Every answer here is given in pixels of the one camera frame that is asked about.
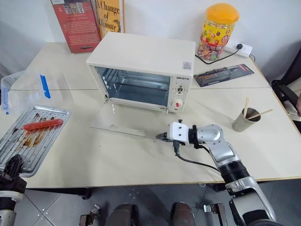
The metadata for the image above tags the red book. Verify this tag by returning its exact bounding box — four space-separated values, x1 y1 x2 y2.
50 0 102 54

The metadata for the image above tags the blue box latch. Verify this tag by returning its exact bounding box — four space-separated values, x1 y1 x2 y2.
1 89 10 115
39 74 52 99

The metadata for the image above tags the glass toaster oven door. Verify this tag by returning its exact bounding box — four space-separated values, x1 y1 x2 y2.
90 98 170 143

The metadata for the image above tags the white power strip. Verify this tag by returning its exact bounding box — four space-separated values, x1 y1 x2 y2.
222 40 253 58

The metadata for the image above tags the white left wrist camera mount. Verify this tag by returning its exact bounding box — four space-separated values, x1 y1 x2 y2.
0 190 24 209

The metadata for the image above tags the silver metal baking tray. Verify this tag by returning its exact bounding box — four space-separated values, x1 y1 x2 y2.
0 105 72 178

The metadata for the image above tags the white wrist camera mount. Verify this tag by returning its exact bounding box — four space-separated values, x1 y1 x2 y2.
168 121 190 146
0 190 24 209

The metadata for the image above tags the yellow book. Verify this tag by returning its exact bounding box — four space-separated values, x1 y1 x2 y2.
95 0 126 40

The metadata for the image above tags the black power cord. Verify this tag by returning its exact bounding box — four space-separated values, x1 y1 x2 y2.
194 48 238 65

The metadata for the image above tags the clear plastic storage box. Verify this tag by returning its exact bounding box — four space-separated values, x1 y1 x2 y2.
0 67 71 116

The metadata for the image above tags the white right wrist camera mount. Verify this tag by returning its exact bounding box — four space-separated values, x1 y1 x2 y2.
168 121 190 146

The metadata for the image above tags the metal foot bracket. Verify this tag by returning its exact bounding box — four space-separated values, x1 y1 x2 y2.
203 203 227 226
78 203 102 226

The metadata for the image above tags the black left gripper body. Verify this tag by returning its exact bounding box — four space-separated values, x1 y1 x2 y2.
0 174 27 196

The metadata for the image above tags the grey metal cup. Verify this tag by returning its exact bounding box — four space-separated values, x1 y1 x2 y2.
232 107 262 133

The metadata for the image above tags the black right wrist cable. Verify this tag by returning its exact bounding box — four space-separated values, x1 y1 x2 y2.
173 139 227 177

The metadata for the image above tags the black chair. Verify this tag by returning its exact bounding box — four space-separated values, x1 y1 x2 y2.
271 41 301 134

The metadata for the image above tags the cream white toaster oven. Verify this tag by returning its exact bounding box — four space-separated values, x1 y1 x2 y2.
86 32 197 115

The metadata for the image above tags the black knife package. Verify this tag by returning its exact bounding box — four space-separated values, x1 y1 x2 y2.
193 64 255 88

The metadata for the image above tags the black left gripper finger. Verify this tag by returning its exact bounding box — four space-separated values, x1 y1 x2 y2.
6 154 24 177
0 162 11 180

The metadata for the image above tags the red sausage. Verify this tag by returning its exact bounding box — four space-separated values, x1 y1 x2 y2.
23 119 64 131

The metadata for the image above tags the dark rounded shape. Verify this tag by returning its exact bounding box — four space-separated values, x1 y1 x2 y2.
110 203 140 226
170 202 196 226

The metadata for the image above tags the candy jar with orange lid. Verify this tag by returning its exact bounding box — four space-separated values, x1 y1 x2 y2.
195 2 240 63

